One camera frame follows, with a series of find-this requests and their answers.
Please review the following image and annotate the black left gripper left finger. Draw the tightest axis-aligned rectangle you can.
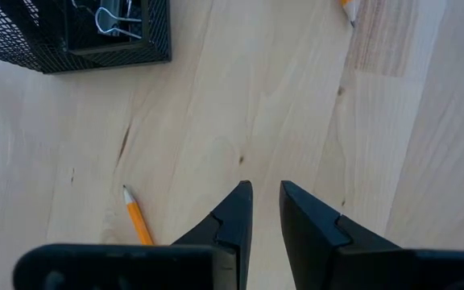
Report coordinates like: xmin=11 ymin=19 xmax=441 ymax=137
xmin=12 ymin=180 xmax=255 ymax=290

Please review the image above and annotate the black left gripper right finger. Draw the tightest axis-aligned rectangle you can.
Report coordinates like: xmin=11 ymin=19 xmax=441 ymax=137
xmin=279 ymin=180 xmax=464 ymax=290

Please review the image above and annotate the yellow pencil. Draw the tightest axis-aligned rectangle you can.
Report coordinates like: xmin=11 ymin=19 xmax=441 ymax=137
xmin=338 ymin=0 xmax=359 ymax=28
xmin=122 ymin=184 xmax=155 ymax=247

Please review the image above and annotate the black mesh desk organizer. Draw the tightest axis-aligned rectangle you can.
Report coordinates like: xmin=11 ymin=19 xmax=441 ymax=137
xmin=0 ymin=0 xmax=172 ymax=75

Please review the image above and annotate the black binder clip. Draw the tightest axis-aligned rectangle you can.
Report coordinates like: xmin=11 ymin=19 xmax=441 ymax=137
xmin=93 ymin=0 xmax=143 ymax=40

